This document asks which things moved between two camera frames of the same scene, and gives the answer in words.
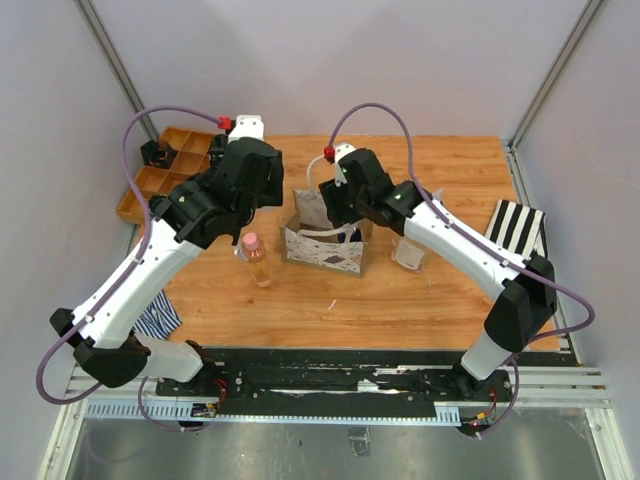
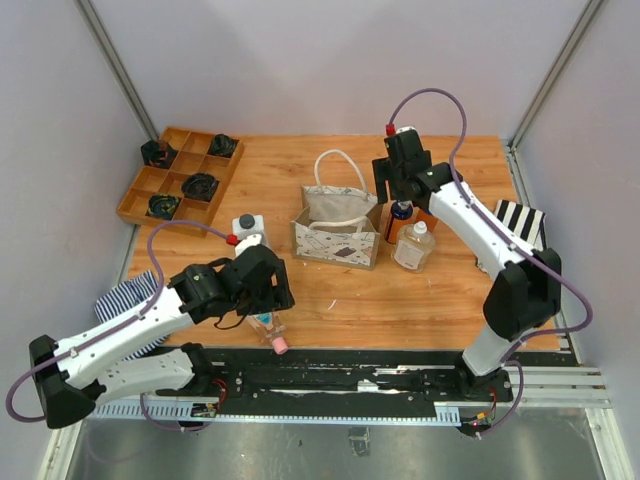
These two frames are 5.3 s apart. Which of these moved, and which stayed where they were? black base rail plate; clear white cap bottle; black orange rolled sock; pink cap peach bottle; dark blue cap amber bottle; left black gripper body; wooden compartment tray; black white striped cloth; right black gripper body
Moved: pink cap peach bottle; right black gripper body; dark blue cap amber bottle; left black gripper body
Stayed: clear white cap bottle; black orange rolled sock; black white striped cloth; wooden compartment tray; black base rail plate
